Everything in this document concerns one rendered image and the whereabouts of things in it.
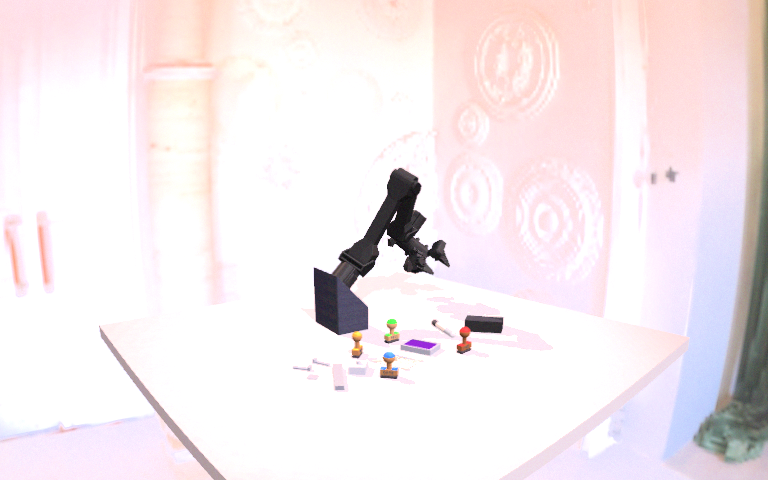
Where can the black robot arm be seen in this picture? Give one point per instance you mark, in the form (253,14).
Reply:
(403,189)

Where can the purple ink pad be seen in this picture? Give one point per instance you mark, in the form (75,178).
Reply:
(420,346)

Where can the red rubber stamp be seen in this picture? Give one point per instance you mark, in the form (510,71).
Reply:
(465,346)

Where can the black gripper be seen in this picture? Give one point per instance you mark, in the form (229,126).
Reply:
(437,252)

